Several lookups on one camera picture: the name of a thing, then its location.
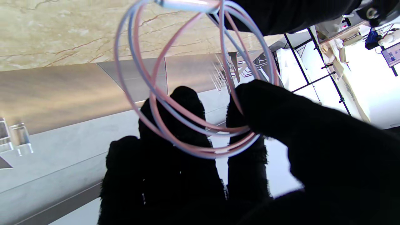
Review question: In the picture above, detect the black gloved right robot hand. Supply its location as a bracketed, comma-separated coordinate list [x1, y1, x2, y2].
[97, 79, 400, 225]

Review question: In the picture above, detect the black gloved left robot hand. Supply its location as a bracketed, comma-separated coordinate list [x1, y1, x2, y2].
[209, 0, 400, 36]

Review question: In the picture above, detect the thin white cable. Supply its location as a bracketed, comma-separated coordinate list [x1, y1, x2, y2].
[114, 0, 279, 160]

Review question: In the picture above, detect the dark grey office chair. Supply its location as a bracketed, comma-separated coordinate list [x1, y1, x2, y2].
[244, 50, 278, 82]

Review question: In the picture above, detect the black background tripod stand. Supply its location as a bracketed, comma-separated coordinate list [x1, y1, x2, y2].
[284, 27, 352, 116]

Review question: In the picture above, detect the dark upright desk panel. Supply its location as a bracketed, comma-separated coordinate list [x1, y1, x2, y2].
[227, 52, 242, 83]

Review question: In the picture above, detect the blue background object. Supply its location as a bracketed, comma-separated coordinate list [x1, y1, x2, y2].
[365, 30, 382, 50]

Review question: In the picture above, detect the background computer monitor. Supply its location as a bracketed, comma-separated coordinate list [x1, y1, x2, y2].
[381, 42, 400, 77]

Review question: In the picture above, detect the brown wooden conference table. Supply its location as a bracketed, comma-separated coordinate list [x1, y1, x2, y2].
[0, 52, 263, 135]

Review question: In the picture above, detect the clear acrylic name stand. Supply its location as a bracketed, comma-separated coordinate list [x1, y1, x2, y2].
[9, 122, 34, 156]
[0, 117, 14, 153]

